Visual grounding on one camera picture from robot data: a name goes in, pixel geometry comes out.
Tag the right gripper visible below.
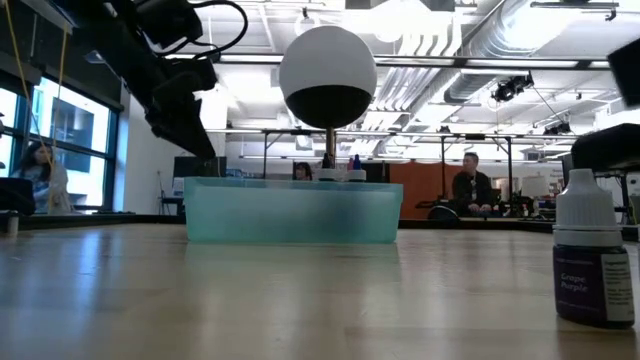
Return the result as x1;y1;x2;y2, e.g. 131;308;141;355
571;37;640;174

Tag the large black food coloring bottle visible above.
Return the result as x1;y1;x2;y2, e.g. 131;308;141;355
317;152;339;182

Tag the large blue food coloring bottle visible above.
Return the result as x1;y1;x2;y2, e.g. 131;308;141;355
347;153;368;182

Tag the black ceiling spotlight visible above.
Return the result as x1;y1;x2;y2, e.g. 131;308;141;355
490;73;535;104

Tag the orange partition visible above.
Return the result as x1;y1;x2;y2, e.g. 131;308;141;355
388;162;456;220

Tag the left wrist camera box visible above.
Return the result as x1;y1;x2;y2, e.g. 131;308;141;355
134;0;204;50

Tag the teal translucent plastic bin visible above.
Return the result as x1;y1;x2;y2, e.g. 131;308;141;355
182;176;404;245

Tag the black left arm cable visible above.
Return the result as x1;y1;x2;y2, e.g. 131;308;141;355
164;0;250;61

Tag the dark chair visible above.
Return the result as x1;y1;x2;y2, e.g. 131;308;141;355
0;177;36;216

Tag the small grape purple coloring bottle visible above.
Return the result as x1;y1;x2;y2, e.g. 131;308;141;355
552;168;636;330

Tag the white lampshade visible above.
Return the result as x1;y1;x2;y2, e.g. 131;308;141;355
520;174;550;199

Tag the globe table lamp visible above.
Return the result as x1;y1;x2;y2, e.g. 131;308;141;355
278;24;378;171

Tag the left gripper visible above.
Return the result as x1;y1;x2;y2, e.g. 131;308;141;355
144;57;219;161

